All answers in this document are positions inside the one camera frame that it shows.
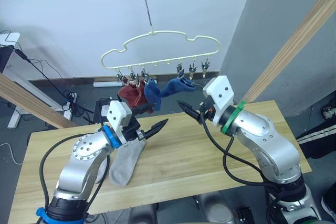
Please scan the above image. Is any green right wrist clamp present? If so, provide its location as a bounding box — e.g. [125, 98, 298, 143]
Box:
[221, 100, 248, 134]

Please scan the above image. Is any blue left wrist clamp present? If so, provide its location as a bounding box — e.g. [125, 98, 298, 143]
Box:
[102, 125, 123, 148]

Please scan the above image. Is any grey rounded shape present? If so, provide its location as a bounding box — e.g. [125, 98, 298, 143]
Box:
[196, 192, 235, 224]

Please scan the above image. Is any dark red sock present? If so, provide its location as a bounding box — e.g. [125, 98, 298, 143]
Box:
[117, 81, 144, 110]

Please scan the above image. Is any blue sock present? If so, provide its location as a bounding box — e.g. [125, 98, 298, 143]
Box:
[160, 77, 197, 99]
[143, 78, 162, 112]

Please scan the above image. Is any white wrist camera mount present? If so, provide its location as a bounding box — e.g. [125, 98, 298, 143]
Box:
[106, 99, 133, 145]
[202, 75, 235, 128]

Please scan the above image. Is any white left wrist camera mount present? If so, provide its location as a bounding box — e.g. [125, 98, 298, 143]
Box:
[106, 99, 133, 145]

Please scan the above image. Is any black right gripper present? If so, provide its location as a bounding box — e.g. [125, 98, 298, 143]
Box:
[176, 80, 217, 125]

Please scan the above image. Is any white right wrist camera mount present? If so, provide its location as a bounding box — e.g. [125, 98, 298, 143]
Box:
[202, 75, 235, 128]

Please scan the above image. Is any black power cable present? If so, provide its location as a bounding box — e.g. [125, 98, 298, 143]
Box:
[14, 48, 93, 123]

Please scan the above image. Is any person's dark trouser leg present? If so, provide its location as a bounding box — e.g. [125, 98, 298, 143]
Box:
[296, 121, 336, 160]

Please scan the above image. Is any white desk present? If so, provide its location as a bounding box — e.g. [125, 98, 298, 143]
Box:
[0, 32, 73, 129]

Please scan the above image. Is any bright red sock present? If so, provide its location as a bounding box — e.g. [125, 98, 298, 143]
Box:
[135, 82, 155, 115]

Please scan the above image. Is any grey sock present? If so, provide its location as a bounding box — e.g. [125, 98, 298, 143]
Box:
[109, 140, 148, 187]
[94, 153, 111, 184]

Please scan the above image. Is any small white power strip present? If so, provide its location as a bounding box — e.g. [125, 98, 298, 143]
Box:
[62, 91, 80, 110]

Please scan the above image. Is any cream plastic clip hanger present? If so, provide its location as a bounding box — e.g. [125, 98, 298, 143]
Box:
[100, 0, 221, 74]

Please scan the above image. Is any person's sneaker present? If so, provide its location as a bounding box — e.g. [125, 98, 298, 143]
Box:
[320, 189, 336, 221]
[321, 103, 336, 121]

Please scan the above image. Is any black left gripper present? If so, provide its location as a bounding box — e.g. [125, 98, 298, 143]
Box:
[122, 103, 169, 143]

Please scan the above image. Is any thin white cable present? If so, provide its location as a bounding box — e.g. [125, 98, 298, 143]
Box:
[0, 143, 23, 166]

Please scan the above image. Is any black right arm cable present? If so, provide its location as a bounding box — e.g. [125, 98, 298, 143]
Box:
[201, 115, 279, 224]

